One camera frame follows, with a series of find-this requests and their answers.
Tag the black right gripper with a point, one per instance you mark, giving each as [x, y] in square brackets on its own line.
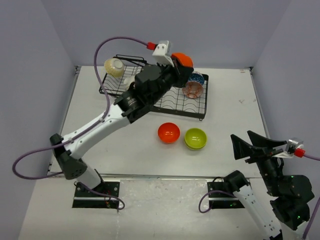
[241, 148]

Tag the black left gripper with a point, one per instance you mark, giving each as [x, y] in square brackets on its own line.
[184, 72]

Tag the orange bowl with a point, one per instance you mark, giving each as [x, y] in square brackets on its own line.
[183, 59]
[168, 132]

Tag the lime green bowl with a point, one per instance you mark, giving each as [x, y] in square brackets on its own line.
[195, 135]
[195, 145]

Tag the lime green bowl front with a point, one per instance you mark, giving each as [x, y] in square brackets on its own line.
[195, 135]

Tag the white floral bowl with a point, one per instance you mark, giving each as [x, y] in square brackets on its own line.
[128, 81]

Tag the orange bowl front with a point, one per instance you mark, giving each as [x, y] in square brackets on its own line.
[168, 132]

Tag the yellow checkered white bowl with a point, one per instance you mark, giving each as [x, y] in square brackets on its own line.
[114, 67]

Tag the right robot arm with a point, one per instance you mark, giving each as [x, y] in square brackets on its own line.
[291, 193]

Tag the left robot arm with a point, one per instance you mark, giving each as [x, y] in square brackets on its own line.
[69, 149]

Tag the blue patterned bowl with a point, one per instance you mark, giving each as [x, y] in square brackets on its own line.
[196, 77]

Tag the red patterned bowl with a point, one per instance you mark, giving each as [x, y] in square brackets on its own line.
[193, 90]

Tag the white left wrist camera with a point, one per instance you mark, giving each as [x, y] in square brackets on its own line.
[162, 53]

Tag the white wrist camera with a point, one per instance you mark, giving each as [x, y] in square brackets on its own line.
[294, 148]
[162, 53]

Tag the black wire dish rack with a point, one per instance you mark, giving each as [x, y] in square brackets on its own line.
[174, 102]

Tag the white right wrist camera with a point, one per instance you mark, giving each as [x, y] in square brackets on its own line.
[294, 148]

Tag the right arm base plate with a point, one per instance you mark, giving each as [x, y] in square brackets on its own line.
[220, 200]

